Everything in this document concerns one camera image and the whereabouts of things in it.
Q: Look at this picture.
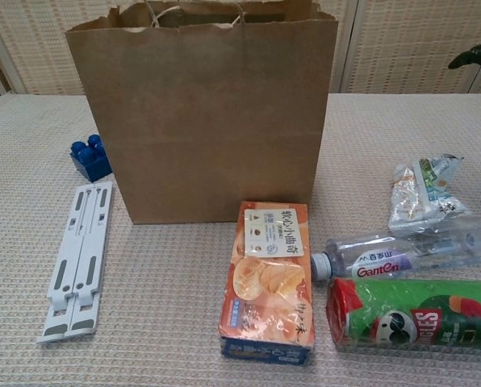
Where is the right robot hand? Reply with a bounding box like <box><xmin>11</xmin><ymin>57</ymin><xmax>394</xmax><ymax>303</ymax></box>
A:
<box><xmin>448</xmin><ymin>34</ymin><xmax>481</xmax><ymax>69</ymax></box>

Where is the silver snack packet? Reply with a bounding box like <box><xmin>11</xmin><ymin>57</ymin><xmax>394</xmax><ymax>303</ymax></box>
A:
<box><xmin>388</xmin><ymin>152</ymin><xmax>473</xmax><ymax>237</ymax></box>

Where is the transparent plastic water bottle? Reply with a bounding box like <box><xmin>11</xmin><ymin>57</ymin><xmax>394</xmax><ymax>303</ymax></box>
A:
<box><xmin>309</xmin><ymin>217</ymin><xmax>481</xmax><ymax>282</ymax></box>

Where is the green Pringles chips can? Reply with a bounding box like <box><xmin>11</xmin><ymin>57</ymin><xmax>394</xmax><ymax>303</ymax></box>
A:
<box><xmin>324</xmin><ymin>277</ymin><xmax>481</xmax><ymax>354</ymax></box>

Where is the orange cookie box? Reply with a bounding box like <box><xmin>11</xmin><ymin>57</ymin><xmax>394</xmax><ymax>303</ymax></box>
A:
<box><xmin>217</xmin><ymin>201</ymin><xmax>317</xmax><ymax>358</ymax></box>

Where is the brown paper shopping bag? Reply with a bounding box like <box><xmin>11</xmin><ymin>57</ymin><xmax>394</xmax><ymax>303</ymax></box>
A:
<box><xmin>65</xmin><ymin>0</ymin><xmax>340</xmax><ymax>226</ymax></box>

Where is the beige woven folding screen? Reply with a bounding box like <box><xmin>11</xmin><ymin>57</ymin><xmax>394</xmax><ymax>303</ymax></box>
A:
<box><xmin>0</xmin><ymin>0</ymin><xmax>481</xmax><ymax>97</ymax></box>

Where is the beige woven tablecloth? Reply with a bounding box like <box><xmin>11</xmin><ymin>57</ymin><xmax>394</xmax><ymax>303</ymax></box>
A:
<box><xmin>0</xmin><ymin>93</ymin><xmax>481</xmax><ymax>387</ymax></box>

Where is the blue toy building brick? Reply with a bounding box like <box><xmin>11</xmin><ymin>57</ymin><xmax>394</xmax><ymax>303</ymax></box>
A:
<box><xmin>69</xmin><ymin>133</ymin><xmax>114</xmax><ymax>183</ymax></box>

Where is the white folding laptop stand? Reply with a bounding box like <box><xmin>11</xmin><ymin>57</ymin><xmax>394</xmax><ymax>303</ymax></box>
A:
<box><xmin>36</xmin><ymin>181</ymin><xmax>115</xmax><ymax>345</ymax></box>

